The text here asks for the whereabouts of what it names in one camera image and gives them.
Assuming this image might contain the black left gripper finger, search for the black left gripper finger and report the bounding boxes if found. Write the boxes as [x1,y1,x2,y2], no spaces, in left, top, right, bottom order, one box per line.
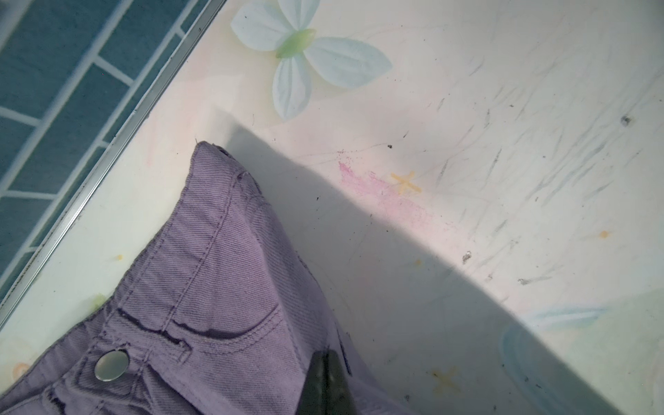
[296,349,357,415]

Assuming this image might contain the purple trousers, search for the purple trousers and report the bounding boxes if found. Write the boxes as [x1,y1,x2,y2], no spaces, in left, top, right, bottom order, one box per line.
[1,142,406,414]

